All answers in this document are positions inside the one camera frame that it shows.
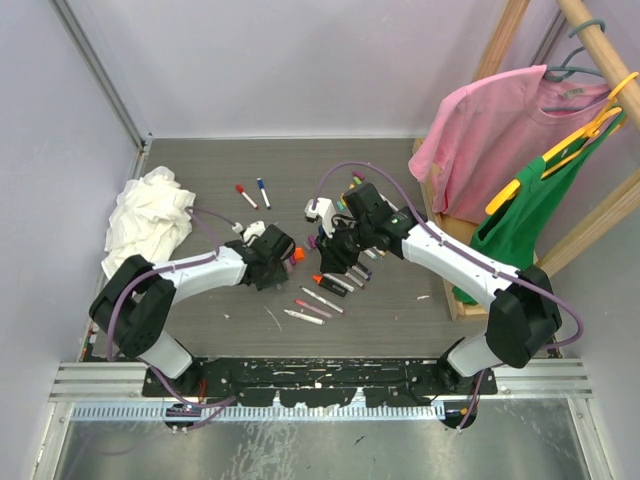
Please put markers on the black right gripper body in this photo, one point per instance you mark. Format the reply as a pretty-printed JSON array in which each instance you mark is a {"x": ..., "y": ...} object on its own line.
[{"x": 346, "y": 244}]

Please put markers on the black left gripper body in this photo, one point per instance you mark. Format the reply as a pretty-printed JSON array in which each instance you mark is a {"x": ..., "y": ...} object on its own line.
[{"x": 274, "y": 274}]

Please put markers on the orange capped black highlighter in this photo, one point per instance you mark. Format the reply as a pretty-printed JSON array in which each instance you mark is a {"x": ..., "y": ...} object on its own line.
[{"x": 332, "y": 286}]

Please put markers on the pink barcode labelled pen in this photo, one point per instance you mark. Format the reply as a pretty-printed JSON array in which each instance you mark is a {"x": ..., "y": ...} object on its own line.
[{"x": 313, "y": 308}]

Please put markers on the red capped white marker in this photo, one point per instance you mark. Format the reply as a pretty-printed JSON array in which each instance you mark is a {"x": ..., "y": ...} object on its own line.
[{"x": 240, "y": 189}]

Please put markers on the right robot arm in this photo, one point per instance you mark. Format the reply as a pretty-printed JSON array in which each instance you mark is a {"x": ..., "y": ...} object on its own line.
[{"x": 522, "y": 318}]

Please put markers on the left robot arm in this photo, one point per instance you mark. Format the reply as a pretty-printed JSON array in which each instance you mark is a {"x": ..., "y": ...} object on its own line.
[{"x": 132, "y": 308}]

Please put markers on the blue capped white marker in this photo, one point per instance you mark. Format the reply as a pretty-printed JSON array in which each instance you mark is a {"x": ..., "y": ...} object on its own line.
[{"x": 261, "y": 185}]

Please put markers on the white crumpled cloth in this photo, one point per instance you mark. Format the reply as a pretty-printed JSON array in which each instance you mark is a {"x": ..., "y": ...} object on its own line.
[{"x": 150, "y": 219}]

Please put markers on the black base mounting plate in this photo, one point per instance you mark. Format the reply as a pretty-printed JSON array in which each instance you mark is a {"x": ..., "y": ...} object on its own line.
[{"x": 319, "y": 382}]

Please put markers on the green tank top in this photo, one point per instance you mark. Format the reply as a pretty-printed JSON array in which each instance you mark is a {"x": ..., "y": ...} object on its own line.
[{"x": 509, "y": 234}]

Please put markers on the pink t-shirt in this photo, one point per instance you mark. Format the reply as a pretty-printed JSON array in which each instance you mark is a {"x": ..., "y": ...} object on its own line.
[{"x": 486, "y": 132}]

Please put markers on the grey-blue clothes hanger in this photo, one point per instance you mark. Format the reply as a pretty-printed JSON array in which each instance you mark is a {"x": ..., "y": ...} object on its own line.
[{"x": 558, "y": 73}]

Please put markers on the yellow clothes hanger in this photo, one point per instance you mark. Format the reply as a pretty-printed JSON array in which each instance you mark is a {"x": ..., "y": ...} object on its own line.
[{"x": 572, "y": 146}]

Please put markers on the wooden hanging rod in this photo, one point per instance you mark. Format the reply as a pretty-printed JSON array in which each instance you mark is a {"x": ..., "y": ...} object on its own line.
[{"x": 621, "y": 80}]

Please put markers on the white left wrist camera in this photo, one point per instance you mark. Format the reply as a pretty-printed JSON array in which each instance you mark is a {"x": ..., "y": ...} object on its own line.
[{"x": 251, "y": 231}]

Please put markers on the white slotted cable duct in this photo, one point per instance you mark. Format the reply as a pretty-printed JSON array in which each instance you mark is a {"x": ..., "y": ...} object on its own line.
[{"x": 161, "y": 411}]

